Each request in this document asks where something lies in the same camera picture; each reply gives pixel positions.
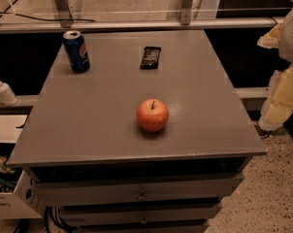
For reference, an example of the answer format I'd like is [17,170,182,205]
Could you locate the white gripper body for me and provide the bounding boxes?
[278,9,293,63]

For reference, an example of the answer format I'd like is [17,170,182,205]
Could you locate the red apple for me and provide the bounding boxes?
[136,99,169,132]

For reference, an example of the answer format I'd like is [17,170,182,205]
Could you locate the white pump bottle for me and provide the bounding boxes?
[0,80,17,106]

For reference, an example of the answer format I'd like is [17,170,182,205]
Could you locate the white cardboard box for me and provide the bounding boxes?
[0,172,46,219]

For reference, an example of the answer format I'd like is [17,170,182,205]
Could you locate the black floor cable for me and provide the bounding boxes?
[0,0,97,23]

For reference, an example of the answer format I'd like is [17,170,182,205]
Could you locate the black cables under cabinet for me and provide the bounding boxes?
[43,206,77,233]

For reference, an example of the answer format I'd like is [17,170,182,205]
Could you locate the blue pepsi can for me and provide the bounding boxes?
[62,30,90,73]

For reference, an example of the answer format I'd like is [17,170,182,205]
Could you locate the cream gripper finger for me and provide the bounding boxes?
[258,64,293,131]
[257,23,282,49]

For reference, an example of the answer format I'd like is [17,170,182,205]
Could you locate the grey drawer cabinet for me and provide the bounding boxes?
[9,30,265,233]

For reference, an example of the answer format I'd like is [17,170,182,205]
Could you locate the black snack bar wrapper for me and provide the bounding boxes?
[140,47,161,70]

